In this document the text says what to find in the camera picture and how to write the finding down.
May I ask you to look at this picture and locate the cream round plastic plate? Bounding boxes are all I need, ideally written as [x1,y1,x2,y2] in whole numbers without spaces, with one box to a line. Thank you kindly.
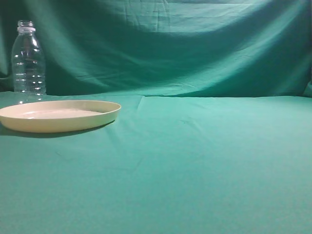
[0,100,121,133]

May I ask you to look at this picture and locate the green cloth backdrop and tablecloth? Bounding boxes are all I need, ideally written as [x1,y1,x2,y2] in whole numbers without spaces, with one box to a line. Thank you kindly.
[0,0,312,234]

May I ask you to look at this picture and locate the clear plastic bottle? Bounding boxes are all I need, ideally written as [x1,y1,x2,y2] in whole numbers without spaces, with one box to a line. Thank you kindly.
[11,20,46,104]

